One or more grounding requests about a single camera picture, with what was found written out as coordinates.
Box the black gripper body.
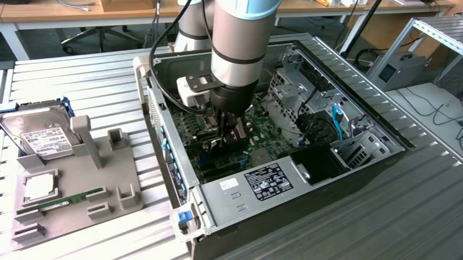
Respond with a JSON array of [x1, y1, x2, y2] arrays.
[[211, 82, 259, 120]]

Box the graphics card with metal bracket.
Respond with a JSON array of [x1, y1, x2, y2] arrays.
[[186, 125, 251, 162]]

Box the CPU socket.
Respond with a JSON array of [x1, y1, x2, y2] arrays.
[[197, 115, 218, 133]]

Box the green motherboard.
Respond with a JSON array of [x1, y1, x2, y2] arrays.
[[170, 90, 290, 182]]

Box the metal disk bay cage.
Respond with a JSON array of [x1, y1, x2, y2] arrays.
[[270, 44, 349, 147]]

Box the grey power supply unit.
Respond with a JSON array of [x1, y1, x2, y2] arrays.
[[198, 155, 313, 228]]

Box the open black PC case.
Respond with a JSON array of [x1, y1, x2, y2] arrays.
[[134, 39, 417, 260]]

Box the wooden desk with clutter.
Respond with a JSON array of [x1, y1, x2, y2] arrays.
[[274, 0, 457, 55]]

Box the blue disk caddy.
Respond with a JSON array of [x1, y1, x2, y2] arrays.
[[0, 96, 76, 122]]

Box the black office chair base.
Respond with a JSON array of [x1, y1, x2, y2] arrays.
[[59, 25, 144, 54]]

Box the grey parts rack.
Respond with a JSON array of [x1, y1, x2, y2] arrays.
[[11, 115, 146, 251]]

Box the black stand pole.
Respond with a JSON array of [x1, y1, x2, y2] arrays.
[[339, 0, 385, 57]]

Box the green RAM stick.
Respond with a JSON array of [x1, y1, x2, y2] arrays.
[[16, 188, 103, 215]]

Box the grey control box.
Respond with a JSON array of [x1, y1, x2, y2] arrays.
[[375, 51, 441, 92]]

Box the silver hard disk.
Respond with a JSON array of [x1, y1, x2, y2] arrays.
[[0, 105, 83, 160]]

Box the silver CPU chip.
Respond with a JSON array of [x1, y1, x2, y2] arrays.
[[24, 174, 59, 201]]

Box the grey box with vent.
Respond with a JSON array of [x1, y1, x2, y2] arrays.
[[367, 16, 463, 90]]

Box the wooden desk with white legs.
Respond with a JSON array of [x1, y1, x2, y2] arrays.
[[0, 0, 182, 62]]

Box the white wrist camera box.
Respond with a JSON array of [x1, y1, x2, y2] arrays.
[[176, 75, 225, 108]]

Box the black wire bundle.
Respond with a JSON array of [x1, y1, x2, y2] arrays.
[[298, 113, 339, 143]]

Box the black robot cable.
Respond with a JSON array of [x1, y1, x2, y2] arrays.
[[148, 0, 203, 114]]

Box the blue data wire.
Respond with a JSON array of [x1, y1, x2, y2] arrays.
[[331, 104, 345, 141]]

